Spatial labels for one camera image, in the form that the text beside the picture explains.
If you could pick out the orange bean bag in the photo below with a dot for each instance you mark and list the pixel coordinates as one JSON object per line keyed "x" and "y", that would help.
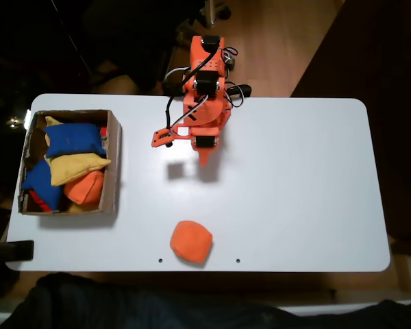
{"x": 191, "y": 241}
{"x": 84, "y": 188}

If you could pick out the cardboard box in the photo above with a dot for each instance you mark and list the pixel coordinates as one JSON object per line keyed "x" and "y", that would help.
{"x": 111, "y": 171}

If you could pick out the red bean bag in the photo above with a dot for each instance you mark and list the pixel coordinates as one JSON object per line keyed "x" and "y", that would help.
{"x": 41, "y": 202}
{"x": 103, "y": 132}

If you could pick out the yellow bean bag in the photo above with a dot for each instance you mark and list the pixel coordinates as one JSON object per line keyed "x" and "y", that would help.
{"x": 72, "y": 168}
{"x": 80, "y": 208}
{"x": 51, "y": 120}

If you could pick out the blue bean bag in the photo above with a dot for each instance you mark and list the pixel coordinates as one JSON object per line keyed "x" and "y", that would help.
{"x": 39, "y": 181}
{"x": 72, "y": 138}

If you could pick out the black table clamp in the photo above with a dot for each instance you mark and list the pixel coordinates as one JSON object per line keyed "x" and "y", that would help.
{"x": 241, "y": 89}

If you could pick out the metal office chair base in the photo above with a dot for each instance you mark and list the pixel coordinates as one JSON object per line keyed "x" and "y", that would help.
{"x": 214, "y": 10}

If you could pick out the person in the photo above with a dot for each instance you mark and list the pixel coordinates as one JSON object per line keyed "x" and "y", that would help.
{"x": 123, "y": 308}

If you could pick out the shiny metal object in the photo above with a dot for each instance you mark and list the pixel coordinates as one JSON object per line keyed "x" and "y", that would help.
{"x": 14, "y": 121}

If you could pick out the black clamp block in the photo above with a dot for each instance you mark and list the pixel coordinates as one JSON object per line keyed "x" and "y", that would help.
{"x": 17, "y": 251}

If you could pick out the orange gripper camera mount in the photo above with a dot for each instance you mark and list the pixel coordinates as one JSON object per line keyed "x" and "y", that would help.
{"x": 161, "y": 137}

